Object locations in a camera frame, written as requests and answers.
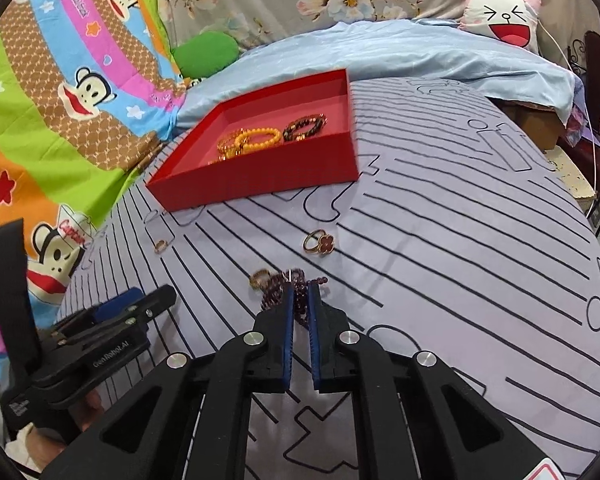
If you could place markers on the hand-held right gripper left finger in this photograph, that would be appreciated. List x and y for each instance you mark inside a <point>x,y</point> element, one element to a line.
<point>287,345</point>

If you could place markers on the red cardboard box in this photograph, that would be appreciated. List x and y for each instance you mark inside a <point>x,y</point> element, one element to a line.
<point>260,185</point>

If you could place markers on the white laughing face pillow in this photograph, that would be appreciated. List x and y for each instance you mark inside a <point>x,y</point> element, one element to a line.
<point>505,15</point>

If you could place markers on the person's left hand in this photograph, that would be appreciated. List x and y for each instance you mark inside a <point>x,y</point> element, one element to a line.
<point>86,412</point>

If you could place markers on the cardboard carton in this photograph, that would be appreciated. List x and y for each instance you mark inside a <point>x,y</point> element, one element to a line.
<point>535,127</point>

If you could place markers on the grey line-print bed sheet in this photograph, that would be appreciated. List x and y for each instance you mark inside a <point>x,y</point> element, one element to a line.
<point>455,260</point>

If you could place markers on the cartoon monkey blanket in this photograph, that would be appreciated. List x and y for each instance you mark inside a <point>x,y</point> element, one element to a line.
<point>55,85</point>

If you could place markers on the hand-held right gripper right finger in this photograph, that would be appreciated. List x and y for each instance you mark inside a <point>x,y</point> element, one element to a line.
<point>316,345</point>

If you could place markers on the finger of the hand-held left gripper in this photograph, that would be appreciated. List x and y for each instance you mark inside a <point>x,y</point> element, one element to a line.
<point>120,302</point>
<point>145,305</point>

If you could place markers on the dark garnet bead strand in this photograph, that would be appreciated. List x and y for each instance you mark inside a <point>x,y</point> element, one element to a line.
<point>275,292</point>

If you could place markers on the green pillow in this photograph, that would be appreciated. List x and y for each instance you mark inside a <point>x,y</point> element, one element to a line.
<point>205,55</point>

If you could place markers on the light blue blanket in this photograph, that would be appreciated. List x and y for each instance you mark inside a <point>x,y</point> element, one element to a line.
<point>380,52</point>

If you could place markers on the gold leaf bangle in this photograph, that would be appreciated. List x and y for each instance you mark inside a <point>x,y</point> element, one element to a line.
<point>225,152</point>

